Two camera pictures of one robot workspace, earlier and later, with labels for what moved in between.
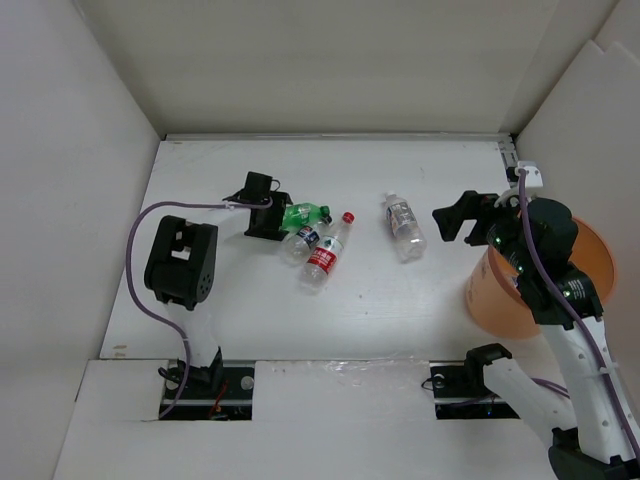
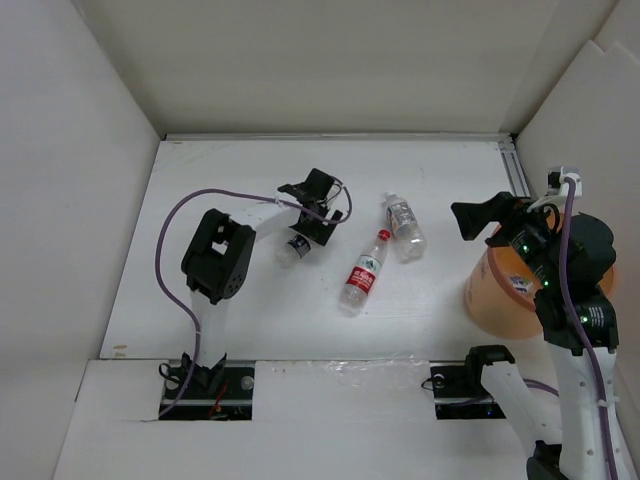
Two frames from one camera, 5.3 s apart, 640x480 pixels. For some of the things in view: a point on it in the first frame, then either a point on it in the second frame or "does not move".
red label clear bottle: [323, 257] -> [363, 275]
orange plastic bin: [496, 303] does not move
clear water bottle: [410, 240] does not move
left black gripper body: [272, 217] -> [316, 230]
